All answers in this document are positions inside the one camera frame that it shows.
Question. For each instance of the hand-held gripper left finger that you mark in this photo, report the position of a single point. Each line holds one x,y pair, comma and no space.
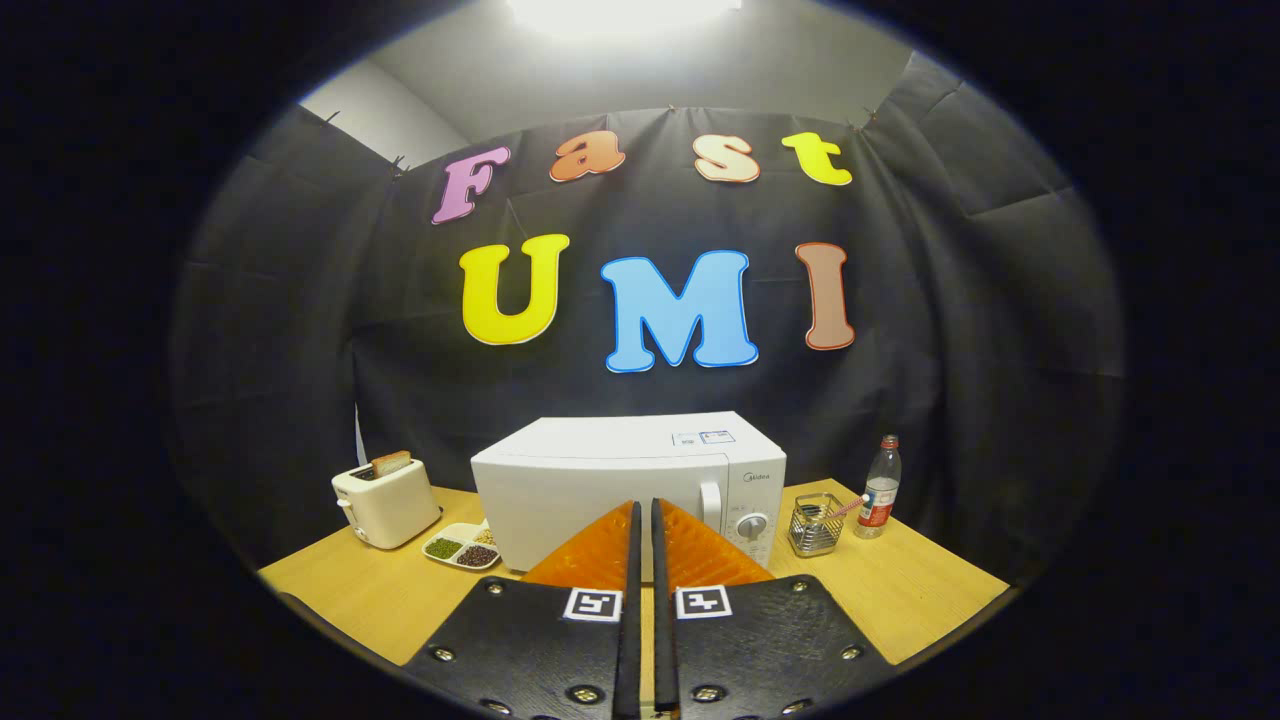
630,650

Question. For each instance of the clear bottle with red label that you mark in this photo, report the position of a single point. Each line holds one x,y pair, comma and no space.
880,495

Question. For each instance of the toast slice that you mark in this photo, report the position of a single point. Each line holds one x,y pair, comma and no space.
392,463

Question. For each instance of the red striped straw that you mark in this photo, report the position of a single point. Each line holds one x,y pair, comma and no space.
848,508

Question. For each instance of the white divided bean tray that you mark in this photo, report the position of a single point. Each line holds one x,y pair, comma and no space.
455,547

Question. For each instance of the black backdrop cloth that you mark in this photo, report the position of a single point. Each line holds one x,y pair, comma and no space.
300,350

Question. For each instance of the white microwave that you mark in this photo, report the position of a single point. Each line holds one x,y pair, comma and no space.
600,490

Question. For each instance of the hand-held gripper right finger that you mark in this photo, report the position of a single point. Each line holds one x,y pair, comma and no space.
663,650

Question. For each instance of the cream toaster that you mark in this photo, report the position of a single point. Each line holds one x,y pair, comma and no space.
390,510

